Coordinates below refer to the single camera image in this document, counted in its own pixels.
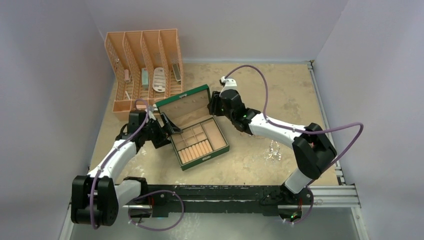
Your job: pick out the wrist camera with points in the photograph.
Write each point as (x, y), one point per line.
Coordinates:
(152, 111)
(227, 84)

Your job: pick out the orange file organizer rack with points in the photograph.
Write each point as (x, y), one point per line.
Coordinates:
(134, 50)

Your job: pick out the green grey item in rack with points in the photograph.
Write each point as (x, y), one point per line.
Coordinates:
(145, 79)

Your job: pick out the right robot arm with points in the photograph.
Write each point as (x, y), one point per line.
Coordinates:
(312, 149)

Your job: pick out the pink item in rack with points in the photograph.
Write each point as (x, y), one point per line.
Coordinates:
(127, 77)

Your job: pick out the grey flat item in rack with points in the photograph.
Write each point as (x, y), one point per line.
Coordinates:
(177, 72)

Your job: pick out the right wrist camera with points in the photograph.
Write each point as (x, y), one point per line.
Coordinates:
(227, 84)

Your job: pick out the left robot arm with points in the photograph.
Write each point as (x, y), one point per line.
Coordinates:
(95, 198)

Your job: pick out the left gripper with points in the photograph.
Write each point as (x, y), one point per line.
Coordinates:
(162, 139)

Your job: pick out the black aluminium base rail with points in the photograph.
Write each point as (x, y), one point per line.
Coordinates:
(267, 200)

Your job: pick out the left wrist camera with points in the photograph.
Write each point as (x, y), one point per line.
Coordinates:
(152, 111)

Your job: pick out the green jewelry box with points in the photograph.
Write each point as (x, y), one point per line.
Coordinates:
(197, 137)

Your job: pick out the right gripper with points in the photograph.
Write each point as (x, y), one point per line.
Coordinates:
(213, 106)

